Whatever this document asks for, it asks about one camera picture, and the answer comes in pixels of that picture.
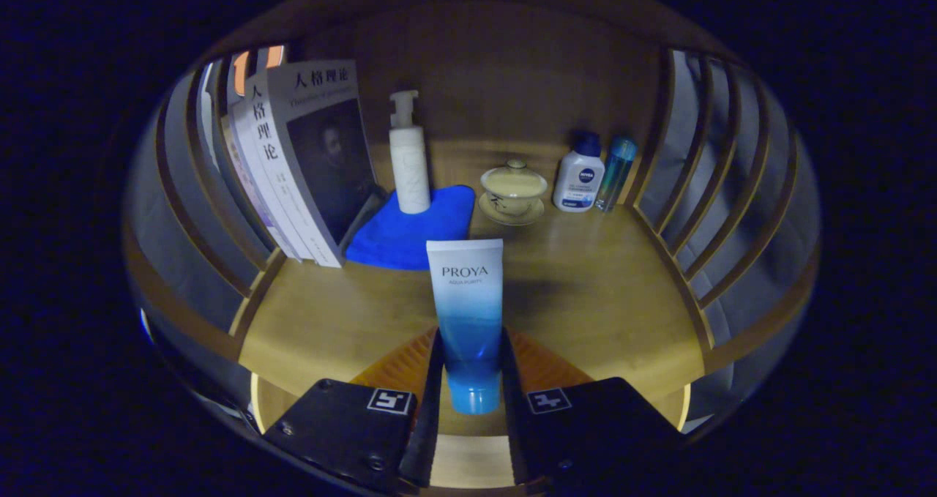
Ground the blue folded cloth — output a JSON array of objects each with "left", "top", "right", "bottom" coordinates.
[{"left": 346, "top": 184, "right": 477, "bottom": 271}]

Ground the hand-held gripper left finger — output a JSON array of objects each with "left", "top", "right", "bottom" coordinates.
[{"left": 262, "top": 327, "right": 445, "bottom": 492}]

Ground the white book with portrait cover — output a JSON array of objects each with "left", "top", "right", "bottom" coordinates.
[{"left": 266, "top": 59, "right": 389, "bottom": 269}]

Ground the white pump bottle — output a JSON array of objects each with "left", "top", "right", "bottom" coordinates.
[{"left": 389, "top": 90, "right": 432, "bottom": 214}]

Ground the white bottle with blue cap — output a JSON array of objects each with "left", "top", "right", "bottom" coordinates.
[{"left": 553, "top": 131, "right": 606, "bottom": 213}]

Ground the wooden cabinet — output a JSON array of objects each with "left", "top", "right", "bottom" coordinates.
[{"left": 121, "top": 0, "right": 821, "bottom": 494}]

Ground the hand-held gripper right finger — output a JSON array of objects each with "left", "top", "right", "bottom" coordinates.
[{"left": 499, "top": 327, "right": 689, "bottom": 487}]

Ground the wooden countertop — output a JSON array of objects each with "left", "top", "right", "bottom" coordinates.
[{"left": 238, "top": 142, "right": 707, "bottom": 410}]

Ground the slim teal bottle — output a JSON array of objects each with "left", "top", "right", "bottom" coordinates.
[{"left": 594, "top": 136, "right": 638, "bottom": 213}]

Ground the blue and white cosmetic tube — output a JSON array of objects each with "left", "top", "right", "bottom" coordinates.
[{"left": 426, "top": 239, "right": 504, "bottom": 415}]

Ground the beige lidded teacup with saucer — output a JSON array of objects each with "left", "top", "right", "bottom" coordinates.
[{"left": 479, "top": 159, "right": 548, "bottom": 226}]

